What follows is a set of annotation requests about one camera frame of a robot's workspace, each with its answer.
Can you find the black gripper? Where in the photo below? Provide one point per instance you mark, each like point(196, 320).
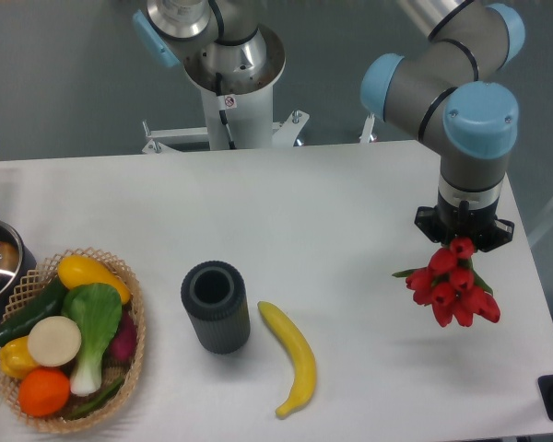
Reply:
point(445, 222)

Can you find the red tulip bouquet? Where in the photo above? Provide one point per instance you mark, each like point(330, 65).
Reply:
point(451, 287)

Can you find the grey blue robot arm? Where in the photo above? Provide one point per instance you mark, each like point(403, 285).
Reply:
point(443, 98)

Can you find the yellow banana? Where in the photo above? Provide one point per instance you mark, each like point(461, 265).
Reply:
point(300, 354)

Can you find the dark grey ribbed vase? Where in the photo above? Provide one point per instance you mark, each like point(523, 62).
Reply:
point(213, 294)

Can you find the purple sweet potato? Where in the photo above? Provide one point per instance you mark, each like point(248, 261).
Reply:
point(123, 344)

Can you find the green bok choy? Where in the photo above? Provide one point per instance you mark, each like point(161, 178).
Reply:
point(96, 309)

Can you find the yellow squash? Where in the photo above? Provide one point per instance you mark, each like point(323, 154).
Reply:
point(77, 270)

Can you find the green chili pepper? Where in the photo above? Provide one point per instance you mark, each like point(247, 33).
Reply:
point(97, 402)

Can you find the green cucumber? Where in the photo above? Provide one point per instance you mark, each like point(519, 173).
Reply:
point(47, 303)

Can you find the white round radish slice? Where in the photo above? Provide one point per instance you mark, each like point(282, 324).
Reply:
point(54, 341)

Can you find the woven wicker basket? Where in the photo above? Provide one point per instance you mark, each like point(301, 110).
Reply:
point(30, 286)

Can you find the orange fruit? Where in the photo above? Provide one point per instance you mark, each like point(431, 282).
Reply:
point(43, 391)

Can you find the yellow bell pepper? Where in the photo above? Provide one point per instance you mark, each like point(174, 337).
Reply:
point(15, 359)

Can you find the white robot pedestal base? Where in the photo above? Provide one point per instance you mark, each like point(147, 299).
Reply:
point(232, 121)

